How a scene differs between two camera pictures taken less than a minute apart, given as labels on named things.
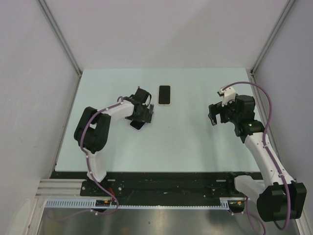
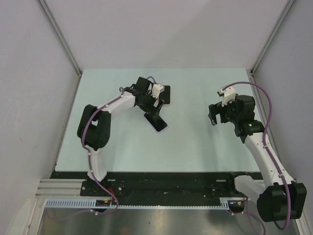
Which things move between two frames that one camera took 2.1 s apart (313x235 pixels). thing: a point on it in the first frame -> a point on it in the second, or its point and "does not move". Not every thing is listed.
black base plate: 162,184 does not move
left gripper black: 146,117 -> 151,109
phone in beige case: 164,95 does not move
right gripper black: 217,108 does not move
